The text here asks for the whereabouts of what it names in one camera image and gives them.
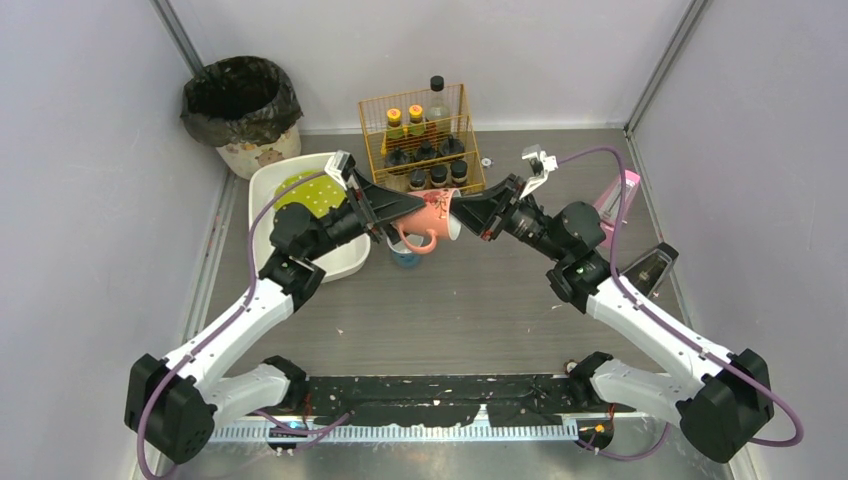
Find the dark spice bottle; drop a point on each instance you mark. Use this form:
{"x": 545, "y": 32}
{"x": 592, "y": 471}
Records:
{"x": 418, "y": 180}

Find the yellow wire basket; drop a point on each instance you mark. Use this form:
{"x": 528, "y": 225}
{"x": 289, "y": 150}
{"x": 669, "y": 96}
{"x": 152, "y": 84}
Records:
{"x": 372, "y": 115}

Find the white plastic basin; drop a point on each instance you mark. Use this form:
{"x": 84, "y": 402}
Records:
{"x": 337, "y": 264}

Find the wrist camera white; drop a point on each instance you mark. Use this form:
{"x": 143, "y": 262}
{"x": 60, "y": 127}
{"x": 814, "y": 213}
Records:
{"x": 339, "y": 168}
{"x": 542, "y": 165}

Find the small dark pepper bottle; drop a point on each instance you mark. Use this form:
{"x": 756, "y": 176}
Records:
{"x": 439, "y": 176}

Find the black base mount strip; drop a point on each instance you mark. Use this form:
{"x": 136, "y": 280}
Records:
{"x": 452, "y": 400}

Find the trash bin with black bag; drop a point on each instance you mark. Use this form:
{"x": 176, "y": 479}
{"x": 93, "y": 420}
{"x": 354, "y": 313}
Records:
{"x": 246, "y": 108}

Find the small black cap jar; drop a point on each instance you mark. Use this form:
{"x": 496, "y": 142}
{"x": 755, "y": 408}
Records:
{"x": 459, "y": 173}

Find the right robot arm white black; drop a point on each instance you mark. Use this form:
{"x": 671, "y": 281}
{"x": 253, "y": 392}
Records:
{"x": 715, "y": 396}

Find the brown spice jar black cap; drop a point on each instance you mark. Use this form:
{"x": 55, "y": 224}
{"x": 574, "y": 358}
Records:
{"x": 425, "y": 156}

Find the green polka dot plate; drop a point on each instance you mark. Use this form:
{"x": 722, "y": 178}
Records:
{"x": 317, "y": 194}

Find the white shaker bottle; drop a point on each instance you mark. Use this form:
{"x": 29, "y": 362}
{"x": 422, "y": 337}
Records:
{"x": 451, "y": 149}

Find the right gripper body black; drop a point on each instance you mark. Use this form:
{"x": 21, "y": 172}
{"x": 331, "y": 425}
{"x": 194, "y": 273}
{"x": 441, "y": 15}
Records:
{"x": 504, "y": 210}

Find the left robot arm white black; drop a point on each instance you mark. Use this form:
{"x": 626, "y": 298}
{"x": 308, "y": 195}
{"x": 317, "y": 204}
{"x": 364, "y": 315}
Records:
{"x": 174, "y": 403}

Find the sauce bottle yellow cap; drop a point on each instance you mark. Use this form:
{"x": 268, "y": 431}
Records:
{"x": 416, "y": 128}
{"x": 395, "y": 133}

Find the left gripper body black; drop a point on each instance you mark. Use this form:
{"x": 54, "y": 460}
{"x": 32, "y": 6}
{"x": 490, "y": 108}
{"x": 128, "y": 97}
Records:
{"x": 361, "y": 211}

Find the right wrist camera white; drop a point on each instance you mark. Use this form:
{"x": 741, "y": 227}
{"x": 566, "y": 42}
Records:
{"x": 542, "y": 165}

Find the tall clear oil bottle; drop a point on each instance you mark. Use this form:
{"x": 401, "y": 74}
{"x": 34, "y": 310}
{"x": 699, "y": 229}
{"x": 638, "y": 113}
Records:
{"x": 438, "y": 113}

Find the pink box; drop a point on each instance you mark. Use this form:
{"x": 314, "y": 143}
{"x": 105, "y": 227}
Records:
{"x": 614, "y": 200}

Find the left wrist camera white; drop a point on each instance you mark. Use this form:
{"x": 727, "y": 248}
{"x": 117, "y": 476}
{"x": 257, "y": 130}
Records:
{"x": 339, "y": 168}

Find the blue mug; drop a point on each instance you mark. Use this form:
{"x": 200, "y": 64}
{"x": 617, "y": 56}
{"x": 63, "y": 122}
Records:
{"x": 404, "y": 257}

